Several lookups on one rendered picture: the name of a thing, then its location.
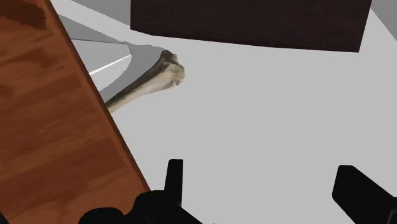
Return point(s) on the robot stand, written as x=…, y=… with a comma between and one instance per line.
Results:
x=248, y=21

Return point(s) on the brown wooden table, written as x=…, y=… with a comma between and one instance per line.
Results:
x=46, y=124

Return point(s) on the beige long bone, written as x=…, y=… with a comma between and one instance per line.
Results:
x=155, y=80

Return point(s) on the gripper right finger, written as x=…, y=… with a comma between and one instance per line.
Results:
x=359, y=192

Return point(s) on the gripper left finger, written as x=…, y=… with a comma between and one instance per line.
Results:
x=161, y=208

